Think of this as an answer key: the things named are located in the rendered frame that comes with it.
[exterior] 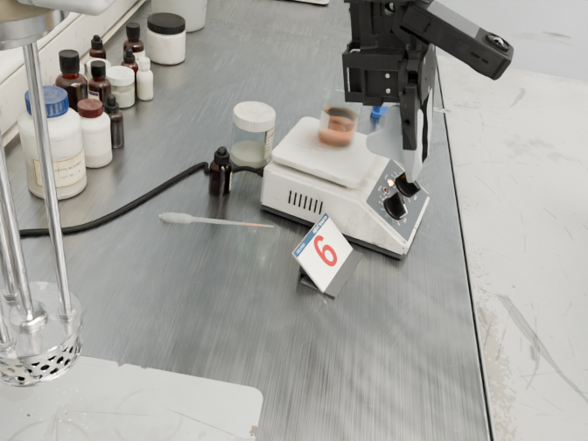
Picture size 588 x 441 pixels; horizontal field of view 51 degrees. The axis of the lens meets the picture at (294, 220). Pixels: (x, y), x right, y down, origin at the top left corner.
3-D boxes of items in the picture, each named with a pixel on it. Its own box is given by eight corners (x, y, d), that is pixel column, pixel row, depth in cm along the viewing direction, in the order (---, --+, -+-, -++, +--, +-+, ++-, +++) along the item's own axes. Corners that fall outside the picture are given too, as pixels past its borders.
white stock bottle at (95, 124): (119, 160, 86) (116, 105, 81) (90, 172, 83) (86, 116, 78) (98, 146, 88) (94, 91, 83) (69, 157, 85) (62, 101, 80)
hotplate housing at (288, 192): (425, 209, 87) (442, 162, 82) (402, 264, 77) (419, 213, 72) (281, 160, 92) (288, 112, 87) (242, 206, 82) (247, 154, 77)
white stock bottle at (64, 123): (16, 182, 79) (0, 90, 71) (66, 163, 84) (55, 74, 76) (48, 208, 76) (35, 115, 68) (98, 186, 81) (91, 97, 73)
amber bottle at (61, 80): (81, 132, 90) (74, 62, 84) (53, 125, 91) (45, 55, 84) (95, 118, 94) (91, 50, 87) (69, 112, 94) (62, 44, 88)
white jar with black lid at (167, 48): (171, 68, 110) (171, 30, 106) (139, 58, 112) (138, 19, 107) (192, 56, 115) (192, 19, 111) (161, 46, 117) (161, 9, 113)
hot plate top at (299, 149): (385, 146, 83) (387, 141, 83) (358, 191, 74) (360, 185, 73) (303, 120, 86) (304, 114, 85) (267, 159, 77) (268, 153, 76)
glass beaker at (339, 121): (343, 159, 78) (355, 101, 73) (306, 143, 80) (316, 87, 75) (363, 140, 82) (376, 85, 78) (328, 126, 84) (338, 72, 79)
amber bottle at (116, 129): (128, 140, 90) (126, 92, 85) (119, 150, 88) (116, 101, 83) (108, 136, 91) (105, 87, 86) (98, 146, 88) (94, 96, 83)
